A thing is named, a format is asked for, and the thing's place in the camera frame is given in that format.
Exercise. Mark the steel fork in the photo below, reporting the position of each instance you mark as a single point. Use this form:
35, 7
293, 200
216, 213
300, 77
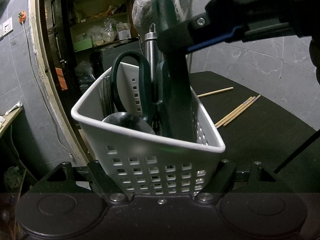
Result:
106, 96

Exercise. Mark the grey plastic bag on tap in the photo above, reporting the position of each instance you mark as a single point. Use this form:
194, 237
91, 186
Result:
145, 12

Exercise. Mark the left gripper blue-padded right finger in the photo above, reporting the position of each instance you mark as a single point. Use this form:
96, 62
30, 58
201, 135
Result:
220, 183

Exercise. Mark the green handled knife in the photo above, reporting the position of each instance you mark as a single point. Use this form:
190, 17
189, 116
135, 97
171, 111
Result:
174, 93

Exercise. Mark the wooden kitchen counter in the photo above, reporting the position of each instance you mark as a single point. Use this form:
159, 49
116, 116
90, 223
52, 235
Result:
8, 119

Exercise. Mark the white perforated utensil basket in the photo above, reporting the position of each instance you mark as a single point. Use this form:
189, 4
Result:
141, 163

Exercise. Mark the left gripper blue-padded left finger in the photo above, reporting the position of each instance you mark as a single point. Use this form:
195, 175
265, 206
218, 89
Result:
104, 186

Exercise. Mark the steel handled peeler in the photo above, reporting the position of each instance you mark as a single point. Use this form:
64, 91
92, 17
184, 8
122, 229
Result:
153, 56

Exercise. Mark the black handled scissors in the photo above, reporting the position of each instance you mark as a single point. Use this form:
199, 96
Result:
151, 93

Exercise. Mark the plain wooden chopstick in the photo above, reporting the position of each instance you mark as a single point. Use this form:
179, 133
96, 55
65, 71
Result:
215, 92
232, 114

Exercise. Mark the white wall switch plate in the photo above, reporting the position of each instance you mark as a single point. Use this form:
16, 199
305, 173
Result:
6, 27

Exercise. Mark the green box on shelf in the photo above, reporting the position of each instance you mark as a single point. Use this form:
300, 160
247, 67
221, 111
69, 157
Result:
82, 45

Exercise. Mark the orange wall plug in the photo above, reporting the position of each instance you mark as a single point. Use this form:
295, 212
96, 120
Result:
22, 17

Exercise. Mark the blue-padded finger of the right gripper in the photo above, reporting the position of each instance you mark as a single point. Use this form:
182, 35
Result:
178, 37
244, 33

